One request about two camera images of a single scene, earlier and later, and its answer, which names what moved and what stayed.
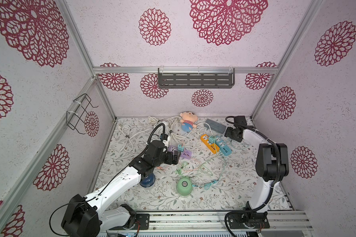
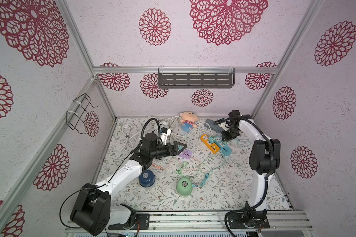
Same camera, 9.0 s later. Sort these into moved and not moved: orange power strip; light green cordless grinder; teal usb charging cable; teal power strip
Moved: teal usb charging cable
Not moved: light green cordless grinder; orange power strip; teal power strip
